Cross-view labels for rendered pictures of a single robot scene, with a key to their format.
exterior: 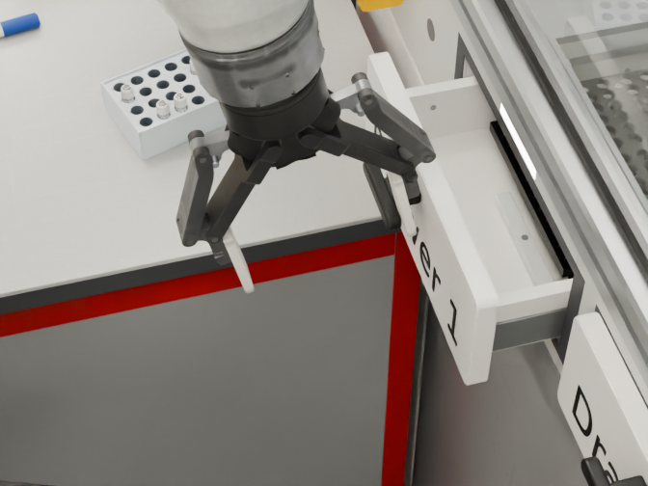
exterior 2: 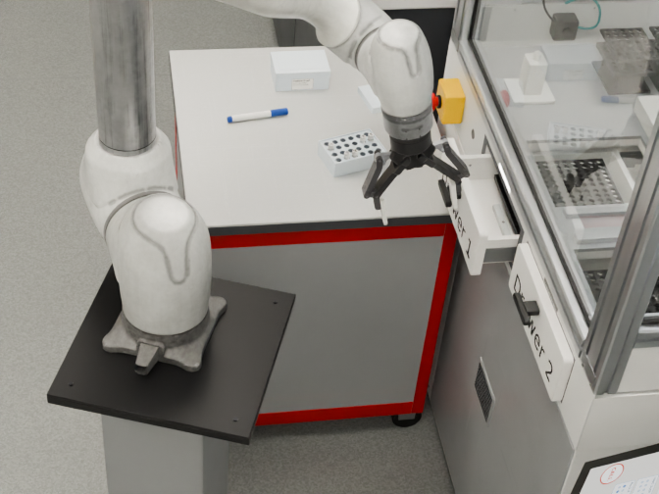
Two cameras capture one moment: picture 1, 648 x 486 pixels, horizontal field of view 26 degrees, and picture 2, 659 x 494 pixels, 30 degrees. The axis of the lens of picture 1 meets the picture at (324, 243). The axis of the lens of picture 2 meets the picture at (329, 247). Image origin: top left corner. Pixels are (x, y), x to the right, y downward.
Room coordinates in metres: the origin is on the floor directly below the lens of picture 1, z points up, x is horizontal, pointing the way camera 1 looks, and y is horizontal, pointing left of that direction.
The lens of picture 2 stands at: (-1.05, 0.09, 2.44)
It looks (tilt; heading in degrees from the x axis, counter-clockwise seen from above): 43 degrees down; 2
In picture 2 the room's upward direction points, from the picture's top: 6 degrees clockwise
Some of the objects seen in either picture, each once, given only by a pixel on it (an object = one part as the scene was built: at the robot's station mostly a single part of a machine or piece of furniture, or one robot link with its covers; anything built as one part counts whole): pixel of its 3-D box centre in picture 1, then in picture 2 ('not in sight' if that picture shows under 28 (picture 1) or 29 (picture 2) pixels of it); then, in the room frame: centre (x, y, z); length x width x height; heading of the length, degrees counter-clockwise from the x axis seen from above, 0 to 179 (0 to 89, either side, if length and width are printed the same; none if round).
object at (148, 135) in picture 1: (176, 97); (352, 152); (1.02, 0.15, 0.78); 0.12 x 0.08 x 0.04; 122
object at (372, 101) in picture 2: not in sight; (390, 95); (1.26, 0.08, 0.77); 0.13 x 0.09 x 0.02; 118
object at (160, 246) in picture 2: not in sight; (163, 255); (0.46, 0.44, 0.95); 0.18 x 0.16 x 0.22; 30
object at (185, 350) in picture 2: not in sight; (162, 322); (0.43, 0.44, 0.81); 0.22 x 0.18 x 0.06; 173
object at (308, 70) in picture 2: not in sight; (299, 70); (1.29, 0.29, 0.79); 0.13 x 0.09 x 0.05; 106
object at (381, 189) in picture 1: (395, 191); (450, 192); (0.78, -0.06, 0.91); 0.07 x 0.04 x 0.01; 15
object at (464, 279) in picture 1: (424, 211); (462, 204); (0.78, -0.08, 0.87); 0.29 x 0.02 x 0.11; 15
